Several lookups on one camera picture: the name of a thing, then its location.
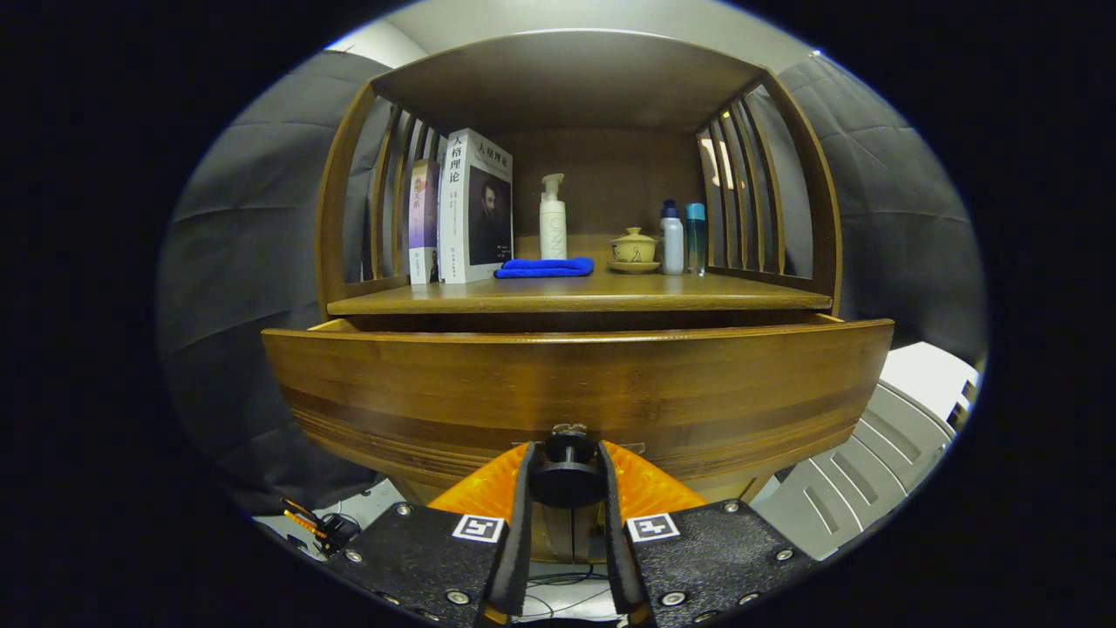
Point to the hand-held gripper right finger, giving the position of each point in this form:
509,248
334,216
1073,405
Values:
619,541

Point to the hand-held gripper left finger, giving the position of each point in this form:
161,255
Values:
514,541

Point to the black drawer knob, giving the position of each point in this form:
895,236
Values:
567,475

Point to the wooden drawer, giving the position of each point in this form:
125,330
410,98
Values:
567,384

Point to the wooden cabinet door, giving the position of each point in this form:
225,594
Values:
588,534
551,534

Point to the wooden countertop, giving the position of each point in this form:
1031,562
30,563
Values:
610,292

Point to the wooden cabinet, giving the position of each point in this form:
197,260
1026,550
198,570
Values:
567,78

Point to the orange black tool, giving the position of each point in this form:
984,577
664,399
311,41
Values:
327,528

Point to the blue folded cloth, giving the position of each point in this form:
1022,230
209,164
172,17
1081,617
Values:
545,268

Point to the yellow lidded teacup with saucer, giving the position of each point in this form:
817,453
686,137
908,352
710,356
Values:
634,249

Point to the white bottle with blue cap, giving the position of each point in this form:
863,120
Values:
671,244

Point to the teal transparent bottle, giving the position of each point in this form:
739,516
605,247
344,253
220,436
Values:
695,240

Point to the white pump bottle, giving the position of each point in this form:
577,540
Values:
553,231

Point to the white book with portrait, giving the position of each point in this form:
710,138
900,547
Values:
471,218

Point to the purple book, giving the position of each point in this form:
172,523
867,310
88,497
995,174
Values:
424,218

